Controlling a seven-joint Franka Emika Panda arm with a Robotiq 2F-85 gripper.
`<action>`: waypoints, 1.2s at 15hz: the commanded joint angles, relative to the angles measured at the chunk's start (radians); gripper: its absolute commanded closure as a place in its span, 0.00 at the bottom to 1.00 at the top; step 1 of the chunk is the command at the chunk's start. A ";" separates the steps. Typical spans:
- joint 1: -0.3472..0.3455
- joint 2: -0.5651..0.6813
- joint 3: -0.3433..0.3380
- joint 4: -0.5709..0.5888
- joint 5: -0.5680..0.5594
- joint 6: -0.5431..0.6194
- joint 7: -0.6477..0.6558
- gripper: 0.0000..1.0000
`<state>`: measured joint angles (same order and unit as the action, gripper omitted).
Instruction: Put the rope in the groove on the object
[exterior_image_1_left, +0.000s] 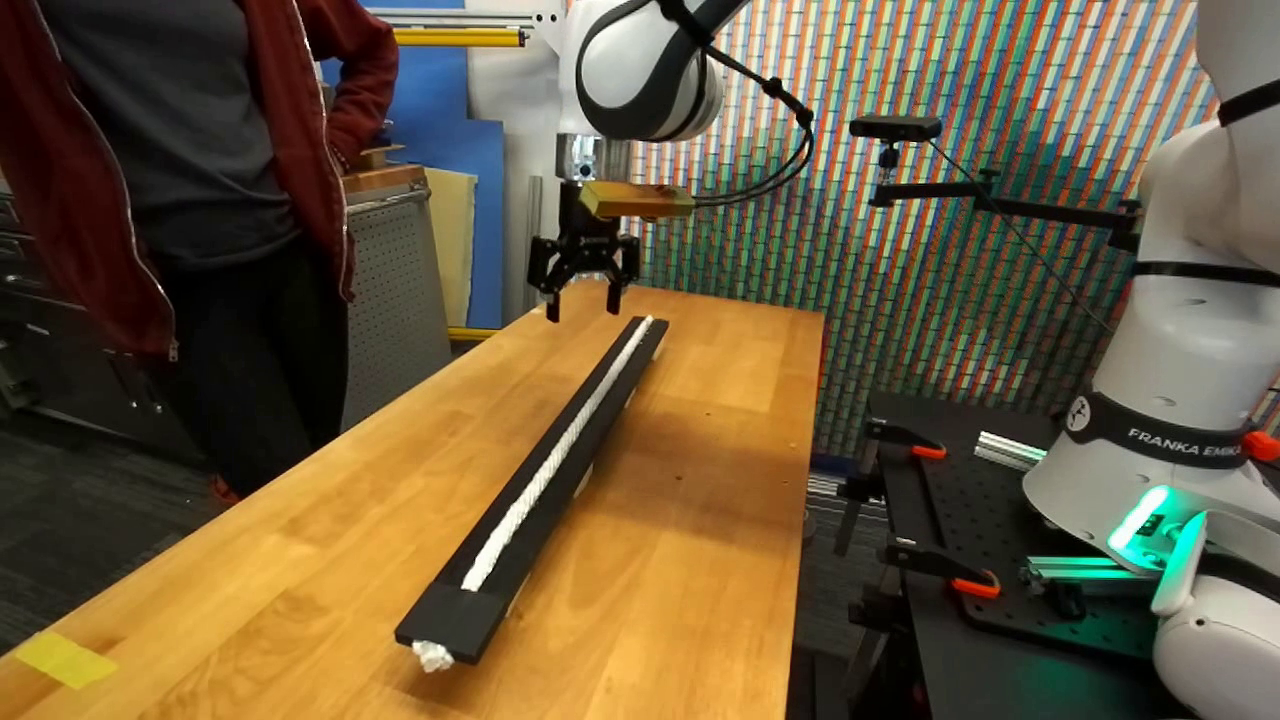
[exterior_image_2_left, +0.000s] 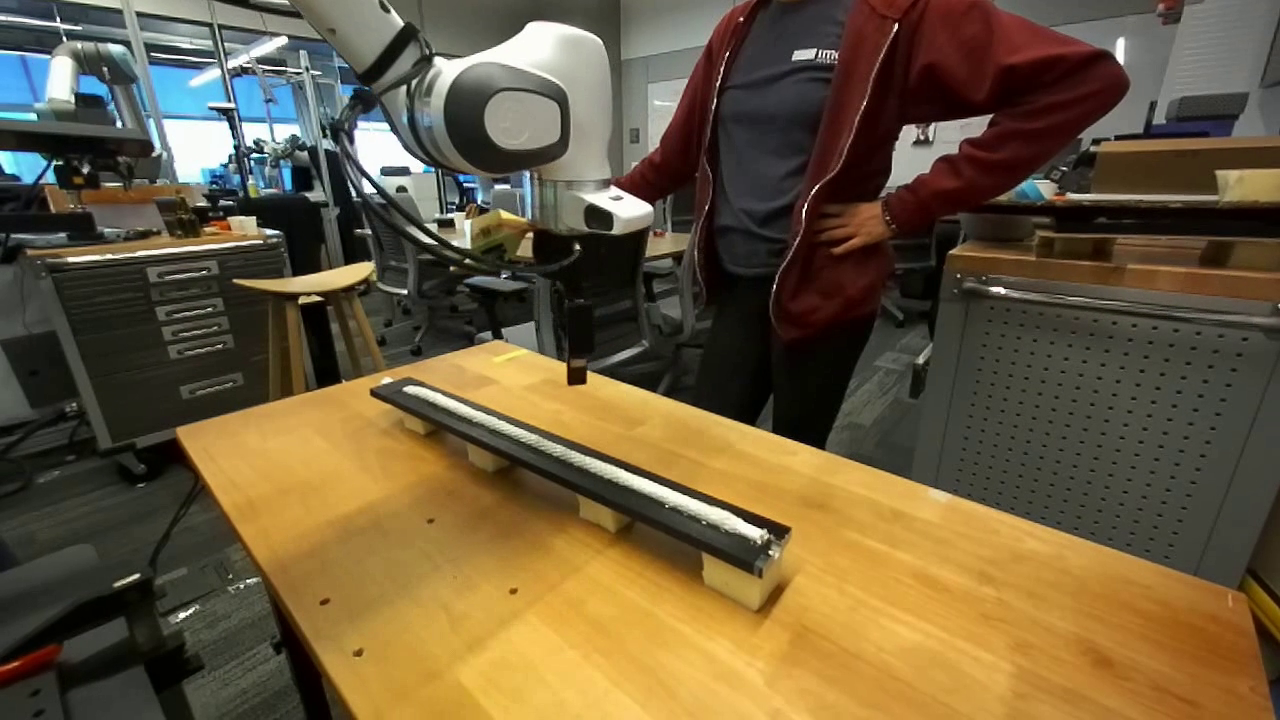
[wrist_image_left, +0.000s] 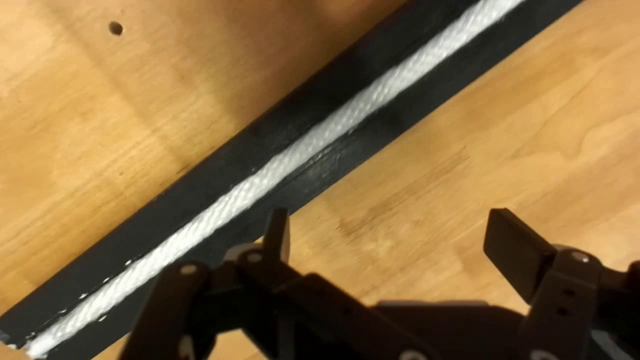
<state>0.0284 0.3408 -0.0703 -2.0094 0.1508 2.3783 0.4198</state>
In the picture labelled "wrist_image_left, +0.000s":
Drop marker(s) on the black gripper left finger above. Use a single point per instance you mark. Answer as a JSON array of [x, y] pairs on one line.
[[221, 306]]

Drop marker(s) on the black grooved rail on blocks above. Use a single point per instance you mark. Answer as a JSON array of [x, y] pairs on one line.
[[221, 166]]

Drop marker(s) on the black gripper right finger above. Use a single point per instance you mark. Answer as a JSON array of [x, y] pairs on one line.
[[573, 300]]

